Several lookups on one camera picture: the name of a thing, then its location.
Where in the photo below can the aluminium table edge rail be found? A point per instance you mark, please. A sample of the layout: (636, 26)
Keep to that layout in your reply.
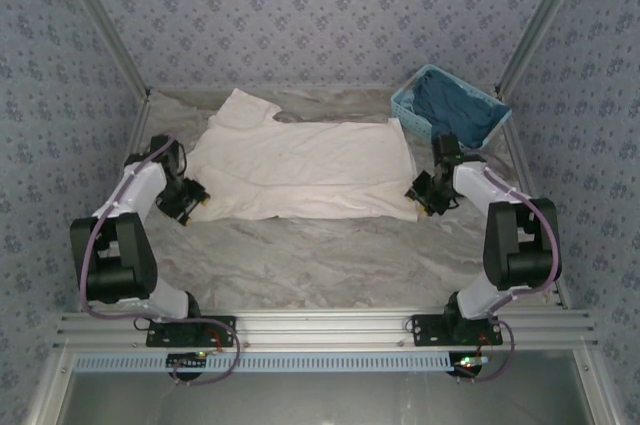
(100, 255)
(525, 170)

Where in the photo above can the blue t-shirt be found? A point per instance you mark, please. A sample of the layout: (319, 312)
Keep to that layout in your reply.
(455, 110)

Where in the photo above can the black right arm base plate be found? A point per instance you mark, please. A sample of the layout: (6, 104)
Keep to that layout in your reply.
(430, 332)

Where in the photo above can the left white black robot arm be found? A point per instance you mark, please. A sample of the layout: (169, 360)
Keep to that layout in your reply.
(115, 255)

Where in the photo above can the light blue plastic basket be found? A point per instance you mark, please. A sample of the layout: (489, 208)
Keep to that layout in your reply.
(402, 107)

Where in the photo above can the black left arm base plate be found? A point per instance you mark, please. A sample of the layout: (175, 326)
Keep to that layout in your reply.
(165, 337)

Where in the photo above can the small black circuit board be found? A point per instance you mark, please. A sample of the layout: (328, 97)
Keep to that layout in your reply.
(467, 365)
(185, 361)

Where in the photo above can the aluminium frame post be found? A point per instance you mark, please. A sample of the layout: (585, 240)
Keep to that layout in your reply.
(542, 20)
(105, 27)

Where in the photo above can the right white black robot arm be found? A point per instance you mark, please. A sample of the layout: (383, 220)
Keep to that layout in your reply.
(520, 245)

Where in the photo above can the grey metal panel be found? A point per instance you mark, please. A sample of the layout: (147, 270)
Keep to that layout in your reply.
(320, 400)

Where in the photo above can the white t-shirt with black print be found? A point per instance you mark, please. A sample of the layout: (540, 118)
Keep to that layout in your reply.
(300, 165)

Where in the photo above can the aluminium mounting rail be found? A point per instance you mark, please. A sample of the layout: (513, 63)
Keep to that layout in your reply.
(320, 327)

